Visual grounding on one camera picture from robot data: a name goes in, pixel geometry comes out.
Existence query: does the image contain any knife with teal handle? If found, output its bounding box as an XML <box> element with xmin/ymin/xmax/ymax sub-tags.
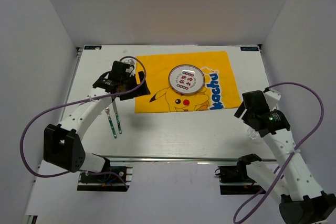
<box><xmin>112</xmin><ymin>100</ymin><xmax>122</xmax><ymax>134</ymax></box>

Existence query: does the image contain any left blue table label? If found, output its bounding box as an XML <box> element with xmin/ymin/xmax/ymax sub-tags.
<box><xmin>83</xmin><ymin>45</ymin><xmax>102</xmax><ymax>50</ymax></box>

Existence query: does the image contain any round patterned plate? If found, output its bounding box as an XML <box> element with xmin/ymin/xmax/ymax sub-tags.
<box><xmin>168</xmin><ymin>65</ymin><xmax>205</xmax><ymax>94</ymax></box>

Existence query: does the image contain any right blue table label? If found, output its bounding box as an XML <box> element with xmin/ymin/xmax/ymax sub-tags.
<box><xmin>240</xmin><ymin>47</ymin><xmax>259</xmax><ymax>51</ymax></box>

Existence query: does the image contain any clear plastic cup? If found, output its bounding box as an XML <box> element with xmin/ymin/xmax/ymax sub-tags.
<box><xmin>247</xmin><ymin>128</ymin><xmax>261</xmax><ymax>141</ymax></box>

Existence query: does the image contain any yellow pikachu cloth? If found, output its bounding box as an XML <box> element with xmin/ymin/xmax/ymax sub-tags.
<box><xmin>135</xmin><ymin>51</ymin><xmax>241</xmax><ymax>113</ymax></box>

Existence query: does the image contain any blue table label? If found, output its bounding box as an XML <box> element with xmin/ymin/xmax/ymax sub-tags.
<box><xmin>240</xmin><ymin>47</ymin><xmax>259</xmax><ymax>51</ymax></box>
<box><xmin>83</xmin><ymin>45</ymin><xmax>102</xmax><ymax>50</ymax></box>

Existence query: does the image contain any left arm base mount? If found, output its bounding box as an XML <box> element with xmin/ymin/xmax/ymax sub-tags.
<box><xmin>77</xmin><ymin>166</ymin><xmax>133</xmax><ymax>192</ymax></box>

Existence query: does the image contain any fork with teal handle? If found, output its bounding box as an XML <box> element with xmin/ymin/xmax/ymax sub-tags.
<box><xmin>104</xmin><ymin>107</ymin><xmax>117</xmax><ymax>138</ymax></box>

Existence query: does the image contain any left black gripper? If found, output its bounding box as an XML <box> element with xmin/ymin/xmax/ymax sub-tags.
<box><xmin>120</xmin><ymin>71</ymin><xmax>150</xmax><ymax>101</ymax></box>

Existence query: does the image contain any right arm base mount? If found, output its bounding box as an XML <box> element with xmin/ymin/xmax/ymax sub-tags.
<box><xmin>214</xmin><ymin>165</ymin><xmax>265</xmax><ymax>195</ymax></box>

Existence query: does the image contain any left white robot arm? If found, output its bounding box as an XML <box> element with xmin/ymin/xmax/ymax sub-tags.
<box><xmin>43</xmin><ymin>58</ymin><xmax>150</xmax><ymax>182</ymax></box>

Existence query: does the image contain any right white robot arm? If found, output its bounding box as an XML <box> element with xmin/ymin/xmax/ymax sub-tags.
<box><xmin>234</xmin><ymin>90</ymin><xmax>335</xmax><ymax>223</ymax></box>

